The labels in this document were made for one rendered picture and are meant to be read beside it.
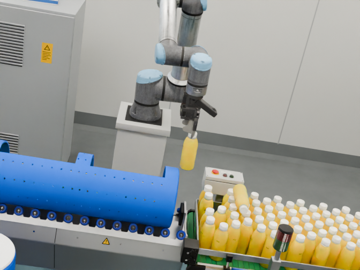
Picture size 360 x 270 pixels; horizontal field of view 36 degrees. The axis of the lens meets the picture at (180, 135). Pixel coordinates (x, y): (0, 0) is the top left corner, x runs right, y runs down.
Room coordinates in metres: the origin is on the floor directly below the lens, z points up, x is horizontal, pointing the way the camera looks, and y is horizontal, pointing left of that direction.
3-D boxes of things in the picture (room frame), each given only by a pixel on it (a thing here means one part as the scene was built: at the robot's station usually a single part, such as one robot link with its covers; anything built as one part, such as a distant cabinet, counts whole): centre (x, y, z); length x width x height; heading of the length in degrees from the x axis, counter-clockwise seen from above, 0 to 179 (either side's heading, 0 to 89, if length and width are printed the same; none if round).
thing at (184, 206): (2.23, -0.08, 0.99); 0.10 x 0.02 x 0.12; 4
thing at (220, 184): (2.54, -0.27, 1.05); 0.20 x 0.10 x 0.10; 94
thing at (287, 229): (1.90, -0.49, 1.18); 0.06 x 0.06 x 0.16
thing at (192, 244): (2.04, -0.14, 0.95); 0.10 x 0.07 x 0.10; 4
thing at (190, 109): (2.26, -0.02, 1.56); 0.09 x 0.08 x 0.12; 97
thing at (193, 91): (2.25, -0.03, 1.64); 0.10 x 0.09 x 0.05; 7
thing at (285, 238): (1.90, -0.49, 1.23); 0.06 x 0.06 x 0.04
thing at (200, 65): (2.25, -0.03, 1.73); 0.10 x 0.09 x 0.12; 8
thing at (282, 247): (1.90, -0.49, 1.18); 0.06 x 0.06 x 0.05
